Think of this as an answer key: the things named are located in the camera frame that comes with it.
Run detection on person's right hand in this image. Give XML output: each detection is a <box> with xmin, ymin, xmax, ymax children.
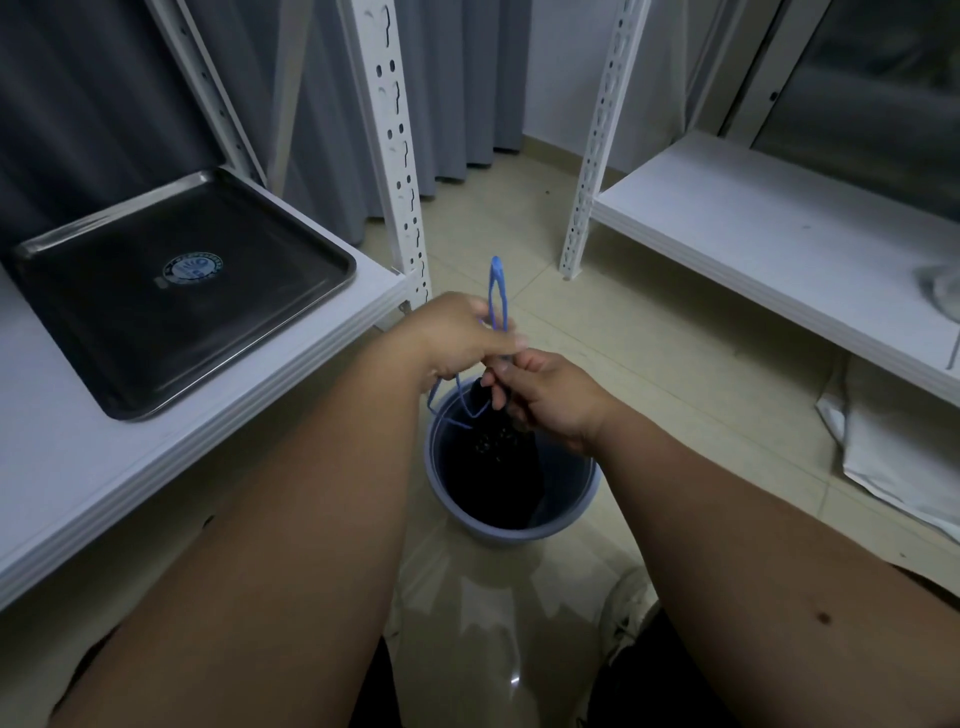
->
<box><xmin>480</xmin><ymin>348</ymin><xmax>625</xmax><ymax>456</ymax></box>

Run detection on person's left hand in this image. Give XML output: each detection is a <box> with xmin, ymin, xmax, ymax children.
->
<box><xmin>391</xmin><ymin>291</ymin><xmax>528</xmax><ymax>383</ymax></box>

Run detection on person's left forearm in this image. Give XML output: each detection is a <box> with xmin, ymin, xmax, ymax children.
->
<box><xmin>46</xmin><ymin>322</ymin><xmax>435</xmax><ymax>728</ymax></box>

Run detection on person's right forearm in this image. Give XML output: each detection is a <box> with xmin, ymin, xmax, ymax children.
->
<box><xmin>592</xmin><ymin>408</ymin><xmax>960</xmax><ymax>728</ymax></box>

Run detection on blue plastic bucket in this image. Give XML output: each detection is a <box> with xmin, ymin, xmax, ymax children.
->
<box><xmin>423</xmin><ymin>375</ymin><xmax>603</xmax><ymax>543</ymax></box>

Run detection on white metal shelf rack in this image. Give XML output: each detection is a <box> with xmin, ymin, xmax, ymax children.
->
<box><xmin>558</xmin><ymin>0</ymin><xmax>960</xmax><ymax>411</ymax></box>
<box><xmin>0</xmin><ymin>0</ymin><xmax>434</xmax><ymax>610</ymax></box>

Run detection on white shoe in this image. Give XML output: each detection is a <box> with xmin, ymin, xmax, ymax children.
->
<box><xmin>598</xmin><ymin>565</ymin><xmax>661</xmax><ymax>664</ymax></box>

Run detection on dark metal tray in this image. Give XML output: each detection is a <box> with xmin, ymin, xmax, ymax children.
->
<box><xmin>10</xmin><ymin>168</ymin><xmax>358</xmax><ymax>423</ymax></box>

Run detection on person's black trousers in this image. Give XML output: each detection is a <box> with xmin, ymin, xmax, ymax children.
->
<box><xmin>366</xmin><ymin>606</ymin><xmax>747</xmax><ymax>728</ymax></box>

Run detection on white plastic sheet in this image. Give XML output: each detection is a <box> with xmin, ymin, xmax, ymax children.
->
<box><xmin>815</xmin><ymin>355</ymin><xmax>960</xmax><ymax>543</ymax></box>

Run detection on grey curtain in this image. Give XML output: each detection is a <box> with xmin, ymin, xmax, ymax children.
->
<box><xmin>0</xmin><ymin>0</ymin><xmax>534</xmax><ymax>252</ymax></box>

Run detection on glass door with frame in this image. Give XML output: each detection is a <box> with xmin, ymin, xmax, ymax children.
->
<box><xmin>716</xmin><ymin>0</ymin><xmax>960</xmax><ymax>223</ymax></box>

